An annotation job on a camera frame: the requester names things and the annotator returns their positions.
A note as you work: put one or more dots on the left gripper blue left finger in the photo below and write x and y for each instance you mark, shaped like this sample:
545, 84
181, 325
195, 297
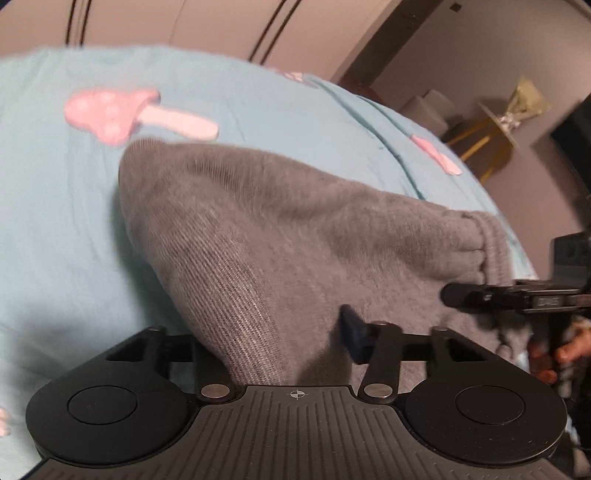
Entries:
213, 383

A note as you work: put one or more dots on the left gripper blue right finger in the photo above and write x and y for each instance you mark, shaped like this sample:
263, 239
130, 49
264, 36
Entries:
379, 346

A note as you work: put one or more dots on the grey sweatpants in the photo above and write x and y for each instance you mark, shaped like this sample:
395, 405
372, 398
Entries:
257, 252

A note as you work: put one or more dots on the person right hand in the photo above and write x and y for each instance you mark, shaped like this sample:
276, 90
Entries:
541, 362

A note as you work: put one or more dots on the white yellow-legged side table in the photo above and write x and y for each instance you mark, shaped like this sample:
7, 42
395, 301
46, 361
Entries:
483, 144

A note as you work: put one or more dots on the light blue mushroom bedsheet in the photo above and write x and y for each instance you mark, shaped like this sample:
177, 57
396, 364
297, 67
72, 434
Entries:
72, 283

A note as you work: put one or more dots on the yellow wrapped flower bouquet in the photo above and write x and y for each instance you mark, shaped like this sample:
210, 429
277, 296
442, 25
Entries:
525, 103

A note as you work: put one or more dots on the grey cylindrical stool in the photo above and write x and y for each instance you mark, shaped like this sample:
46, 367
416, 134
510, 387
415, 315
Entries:
433, 111

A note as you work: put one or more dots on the dark wooden door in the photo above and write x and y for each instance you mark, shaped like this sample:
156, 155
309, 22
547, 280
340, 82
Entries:
390, 38

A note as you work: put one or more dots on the white sliding wardrobe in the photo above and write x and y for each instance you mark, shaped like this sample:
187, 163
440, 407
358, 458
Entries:
320, 37

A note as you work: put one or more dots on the wall mounted black television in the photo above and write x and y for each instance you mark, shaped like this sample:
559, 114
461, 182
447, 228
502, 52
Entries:
572, 136

